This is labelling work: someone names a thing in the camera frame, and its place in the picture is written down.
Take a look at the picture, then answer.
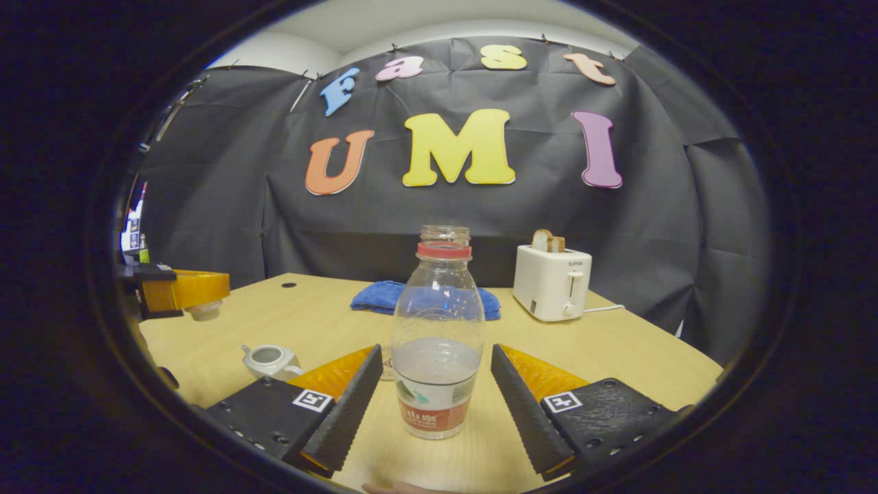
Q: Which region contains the clear plastic water bottle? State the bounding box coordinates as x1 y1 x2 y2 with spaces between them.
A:
391 225 486 440

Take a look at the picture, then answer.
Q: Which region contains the blue towel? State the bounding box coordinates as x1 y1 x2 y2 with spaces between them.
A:
350 280 501 322

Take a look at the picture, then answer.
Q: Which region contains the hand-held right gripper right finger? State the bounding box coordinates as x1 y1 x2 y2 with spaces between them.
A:
490 344 693 482

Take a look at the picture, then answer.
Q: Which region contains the computer monitor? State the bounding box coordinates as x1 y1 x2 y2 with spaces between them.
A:
122 182 148 251

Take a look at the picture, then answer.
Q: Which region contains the white toaster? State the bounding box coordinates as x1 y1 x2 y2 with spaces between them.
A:
512 244 593 323

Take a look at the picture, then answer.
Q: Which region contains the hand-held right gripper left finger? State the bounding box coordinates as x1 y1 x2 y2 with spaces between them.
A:
206 344 384 480

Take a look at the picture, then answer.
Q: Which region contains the bread slice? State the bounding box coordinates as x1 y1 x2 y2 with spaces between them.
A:
532 228 567 253

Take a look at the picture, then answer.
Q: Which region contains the black backdrop cloth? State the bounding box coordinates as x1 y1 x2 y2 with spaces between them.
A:
134 36 772 368

